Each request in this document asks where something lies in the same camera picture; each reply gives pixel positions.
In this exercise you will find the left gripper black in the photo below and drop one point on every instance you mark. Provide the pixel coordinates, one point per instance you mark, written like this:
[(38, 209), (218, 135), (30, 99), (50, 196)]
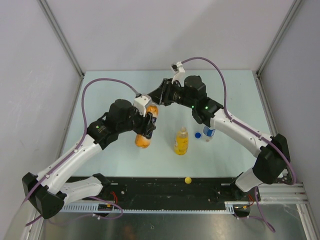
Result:
[(146, 125)]

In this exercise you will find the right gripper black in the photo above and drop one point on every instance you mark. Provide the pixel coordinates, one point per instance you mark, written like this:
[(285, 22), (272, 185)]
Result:
[(162, 94)]

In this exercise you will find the orange juice bottle white cap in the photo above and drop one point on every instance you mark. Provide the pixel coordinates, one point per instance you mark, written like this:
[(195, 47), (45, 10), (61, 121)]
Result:
[(144, 141)]

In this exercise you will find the yellow juice bottle yellow cap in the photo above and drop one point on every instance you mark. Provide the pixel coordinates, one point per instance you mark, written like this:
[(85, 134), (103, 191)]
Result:
[(181, 141)]

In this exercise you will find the blue bottle cap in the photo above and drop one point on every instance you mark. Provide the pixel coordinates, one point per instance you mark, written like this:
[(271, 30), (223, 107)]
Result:
[(198, 135)]

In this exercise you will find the clear water bottle blue label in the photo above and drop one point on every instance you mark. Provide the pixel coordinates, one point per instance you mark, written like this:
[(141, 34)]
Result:
[(208, 133)]

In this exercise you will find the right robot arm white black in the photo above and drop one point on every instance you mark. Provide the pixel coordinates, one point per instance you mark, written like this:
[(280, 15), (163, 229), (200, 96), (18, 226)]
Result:
[(271, 152)]

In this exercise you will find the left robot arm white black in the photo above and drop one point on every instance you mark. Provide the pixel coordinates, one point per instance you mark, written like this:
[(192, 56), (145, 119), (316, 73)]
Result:
[(48, 191)]

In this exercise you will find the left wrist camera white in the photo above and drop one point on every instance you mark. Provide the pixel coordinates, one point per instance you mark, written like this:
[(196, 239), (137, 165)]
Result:
[(141, 103)]

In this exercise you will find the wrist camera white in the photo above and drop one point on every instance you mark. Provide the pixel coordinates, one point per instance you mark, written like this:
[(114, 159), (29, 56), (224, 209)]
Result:
[(178, 70), (141, 103)]

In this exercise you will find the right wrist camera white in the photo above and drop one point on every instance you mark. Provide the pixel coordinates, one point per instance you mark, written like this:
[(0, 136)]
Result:
[(178, 70)]

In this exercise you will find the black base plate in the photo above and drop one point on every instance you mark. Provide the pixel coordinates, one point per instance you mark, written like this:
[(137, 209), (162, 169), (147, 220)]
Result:
[(173, 194)]

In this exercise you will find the right aluminium corner post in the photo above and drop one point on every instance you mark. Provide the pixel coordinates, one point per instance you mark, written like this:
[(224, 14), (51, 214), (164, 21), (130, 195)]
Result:
[(280, 34)]

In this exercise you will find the aluminium corner post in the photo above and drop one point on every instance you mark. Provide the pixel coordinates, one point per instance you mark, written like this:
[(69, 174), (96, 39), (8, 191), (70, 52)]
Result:
[(57, 30), (280, 34)]

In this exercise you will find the left aluminium corner post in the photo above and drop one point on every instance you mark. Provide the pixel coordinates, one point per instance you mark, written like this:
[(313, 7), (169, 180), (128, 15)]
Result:
[(57, 30)]

